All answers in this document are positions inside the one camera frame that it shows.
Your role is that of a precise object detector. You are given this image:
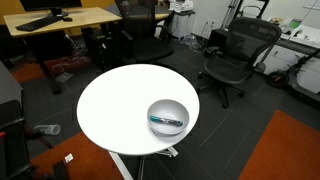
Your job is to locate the black box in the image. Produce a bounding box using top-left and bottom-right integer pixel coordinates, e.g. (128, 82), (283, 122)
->
(207, 28), (230, 52)

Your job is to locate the black armchair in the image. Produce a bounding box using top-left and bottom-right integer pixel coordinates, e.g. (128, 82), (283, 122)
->
(0, 99), (38, 180)

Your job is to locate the teal marker pen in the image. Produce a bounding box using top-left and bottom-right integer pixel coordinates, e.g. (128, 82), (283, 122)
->
(149, 115), (184, 127)

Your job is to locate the white printer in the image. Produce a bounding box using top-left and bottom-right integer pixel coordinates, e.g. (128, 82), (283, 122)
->
(168, 0), (195, 14)

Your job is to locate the grey side cabinet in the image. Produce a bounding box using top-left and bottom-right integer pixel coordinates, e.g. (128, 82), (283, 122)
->
(0, 60), (24, 113)

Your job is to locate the light wooden desk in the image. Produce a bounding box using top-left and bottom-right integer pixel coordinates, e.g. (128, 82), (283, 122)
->
(3, 6), (123, 95)

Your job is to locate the green flat item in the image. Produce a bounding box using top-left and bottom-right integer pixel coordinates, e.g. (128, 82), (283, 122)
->
(288, 18), (303, 30)

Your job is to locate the black electric scooter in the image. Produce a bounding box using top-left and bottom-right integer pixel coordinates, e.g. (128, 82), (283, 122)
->
(265, 49), (320, 108)

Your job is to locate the black keyboard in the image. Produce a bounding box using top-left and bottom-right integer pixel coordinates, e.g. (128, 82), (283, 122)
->
(14, 15), (64, 33)

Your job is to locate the white round bowl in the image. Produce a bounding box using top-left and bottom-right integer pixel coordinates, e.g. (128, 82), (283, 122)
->
(146, 98), (191, 137)

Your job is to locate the black padded office chair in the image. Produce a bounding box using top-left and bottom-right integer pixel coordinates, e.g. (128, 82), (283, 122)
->
(113, 0), (175, 69)

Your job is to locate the white table base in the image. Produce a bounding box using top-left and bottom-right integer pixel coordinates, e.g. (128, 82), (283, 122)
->
(108, 146), (179, 180)

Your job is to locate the small white paper card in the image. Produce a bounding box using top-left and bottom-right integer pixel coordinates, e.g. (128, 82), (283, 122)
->
(63, 153), (75, 164)

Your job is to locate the black mesh office chair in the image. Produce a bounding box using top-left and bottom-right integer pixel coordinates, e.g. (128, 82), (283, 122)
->
(196, 17), (283, 110)

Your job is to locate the grey square floor plate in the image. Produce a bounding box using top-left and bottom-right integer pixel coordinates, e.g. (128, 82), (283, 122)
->
(54, 71), (75, 84)

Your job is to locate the clear plastic cup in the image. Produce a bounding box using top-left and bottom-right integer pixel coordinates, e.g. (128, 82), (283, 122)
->
(33, 123), (62, 136)

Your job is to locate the black computer monitor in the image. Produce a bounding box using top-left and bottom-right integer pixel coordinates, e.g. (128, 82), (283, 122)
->
(19, 0), (83, 18)

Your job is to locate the white long counter desk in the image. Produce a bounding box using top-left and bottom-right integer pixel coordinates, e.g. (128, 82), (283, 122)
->
(254, 19), (320, 96)

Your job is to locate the white small cabinet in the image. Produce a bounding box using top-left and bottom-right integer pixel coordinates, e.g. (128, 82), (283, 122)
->
(171, 11), (196, 40)

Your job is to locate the black computer tower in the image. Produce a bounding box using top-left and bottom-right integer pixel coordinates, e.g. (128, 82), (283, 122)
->
(81, 27), (117, 72)

